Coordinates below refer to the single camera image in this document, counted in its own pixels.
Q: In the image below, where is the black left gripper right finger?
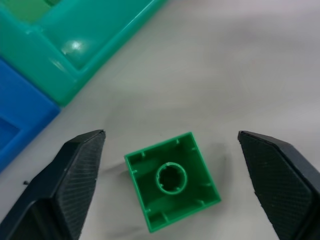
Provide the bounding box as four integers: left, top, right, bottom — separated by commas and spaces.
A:
237, 130, 320, 240

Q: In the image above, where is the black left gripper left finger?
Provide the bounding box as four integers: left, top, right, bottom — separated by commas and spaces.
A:
0, 129, 107, 240

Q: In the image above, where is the green hollow building block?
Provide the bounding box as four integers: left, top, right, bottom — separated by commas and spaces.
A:
123, 131, 222, 234

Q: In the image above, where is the blue plastic bin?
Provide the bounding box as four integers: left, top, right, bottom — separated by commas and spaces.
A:
0, 57, 61, 175

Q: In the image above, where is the green plastic bin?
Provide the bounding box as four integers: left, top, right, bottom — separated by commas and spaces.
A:
0, 0, 169, 107

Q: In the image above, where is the green block in bin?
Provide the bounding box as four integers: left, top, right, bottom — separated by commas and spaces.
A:
4, 0, 61, 25

